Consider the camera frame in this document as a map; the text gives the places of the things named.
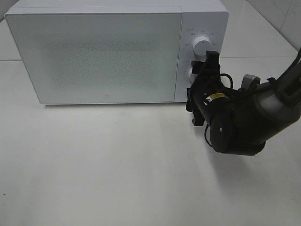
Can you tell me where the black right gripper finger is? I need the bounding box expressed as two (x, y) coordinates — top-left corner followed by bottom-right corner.
(206, 50), (220, 71)
(191, 60), (205, 75)

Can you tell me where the white microwave door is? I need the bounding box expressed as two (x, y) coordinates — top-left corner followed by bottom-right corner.
(7, 13), (182, 104)

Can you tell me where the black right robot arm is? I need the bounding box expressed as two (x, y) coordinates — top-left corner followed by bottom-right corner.
(186, 51), (301, 156)

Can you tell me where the white round knob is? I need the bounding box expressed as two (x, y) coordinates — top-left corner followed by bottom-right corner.
(192, 34), (212, 56)
(187, 68), (197, 83)

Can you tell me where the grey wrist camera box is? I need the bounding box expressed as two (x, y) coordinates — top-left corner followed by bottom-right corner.
(240, 74), (261, 91)

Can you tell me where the white microwave oven body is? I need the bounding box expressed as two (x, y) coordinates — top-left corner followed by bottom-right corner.
(5, 0), (229, 105)

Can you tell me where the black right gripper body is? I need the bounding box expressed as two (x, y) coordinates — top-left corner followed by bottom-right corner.
(186, 69), (226, 126)

